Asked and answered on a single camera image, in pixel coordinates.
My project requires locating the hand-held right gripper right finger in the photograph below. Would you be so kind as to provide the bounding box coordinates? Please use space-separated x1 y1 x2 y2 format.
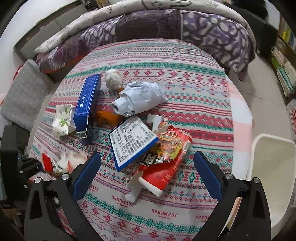
192 151 271 241

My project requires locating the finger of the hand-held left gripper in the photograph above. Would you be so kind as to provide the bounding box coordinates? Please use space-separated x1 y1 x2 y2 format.
17 157 47 186

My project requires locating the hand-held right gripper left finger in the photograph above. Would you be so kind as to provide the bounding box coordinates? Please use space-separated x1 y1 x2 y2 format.
24 151 102 241

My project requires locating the red and white wrapper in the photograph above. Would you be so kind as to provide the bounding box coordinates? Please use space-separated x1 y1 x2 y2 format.
41 151 88 175

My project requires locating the red printed snack package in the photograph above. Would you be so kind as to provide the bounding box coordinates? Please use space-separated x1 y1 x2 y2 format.
139 115 193 197

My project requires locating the torn white cardboard piece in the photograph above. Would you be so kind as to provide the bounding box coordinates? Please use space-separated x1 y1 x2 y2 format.
126 172 146 204

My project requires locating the green print paper cup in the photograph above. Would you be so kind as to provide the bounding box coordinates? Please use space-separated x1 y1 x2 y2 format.
51 104 77 137

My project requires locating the blue-edged box with text label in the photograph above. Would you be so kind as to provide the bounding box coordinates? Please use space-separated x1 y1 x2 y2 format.
108 115 160 172

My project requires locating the orange plush toy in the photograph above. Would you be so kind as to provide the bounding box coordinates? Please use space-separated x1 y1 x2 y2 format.
95 110 124 127

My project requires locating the white chair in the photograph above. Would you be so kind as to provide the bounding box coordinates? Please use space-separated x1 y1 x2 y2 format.
247 133 296 229

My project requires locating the long blue cardboard box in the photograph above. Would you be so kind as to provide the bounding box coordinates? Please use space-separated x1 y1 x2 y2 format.
73 73 101 139

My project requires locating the pale paper bag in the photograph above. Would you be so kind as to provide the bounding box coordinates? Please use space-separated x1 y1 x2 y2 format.
111 81 168 117

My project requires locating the white tissue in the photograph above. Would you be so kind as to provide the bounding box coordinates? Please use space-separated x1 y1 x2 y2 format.
105 69 123 90

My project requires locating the grey check cushion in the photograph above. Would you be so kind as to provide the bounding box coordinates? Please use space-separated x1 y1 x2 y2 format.
0 59 55 131

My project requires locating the pink and white check cloth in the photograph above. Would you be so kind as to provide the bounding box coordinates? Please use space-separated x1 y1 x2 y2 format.
226 79 254 151

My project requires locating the patterned knit-print tablecloth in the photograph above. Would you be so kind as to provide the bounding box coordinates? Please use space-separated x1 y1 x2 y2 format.
30 39 234 241

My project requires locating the blue white cardboard box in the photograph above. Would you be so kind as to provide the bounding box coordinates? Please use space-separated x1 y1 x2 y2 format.
286 99 296 141

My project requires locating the stack of books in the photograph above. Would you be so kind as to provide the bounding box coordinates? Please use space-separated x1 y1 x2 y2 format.
270 46 296 98

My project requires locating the black cabinet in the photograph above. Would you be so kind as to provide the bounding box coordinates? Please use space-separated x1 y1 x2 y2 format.
231 5 278 58

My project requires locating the purple patterned duvet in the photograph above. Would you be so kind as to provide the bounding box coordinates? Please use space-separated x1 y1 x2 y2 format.
36 9 256 81

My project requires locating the wooden bookshelf with books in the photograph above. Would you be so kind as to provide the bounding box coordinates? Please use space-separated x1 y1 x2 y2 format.
269 14 296 70

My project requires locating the black clothes pile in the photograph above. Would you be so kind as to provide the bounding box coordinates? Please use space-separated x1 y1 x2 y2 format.
251 0 269 18

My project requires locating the grey upholstered bed frame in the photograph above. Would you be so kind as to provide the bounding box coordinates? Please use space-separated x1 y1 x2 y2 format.
13 14 79 61

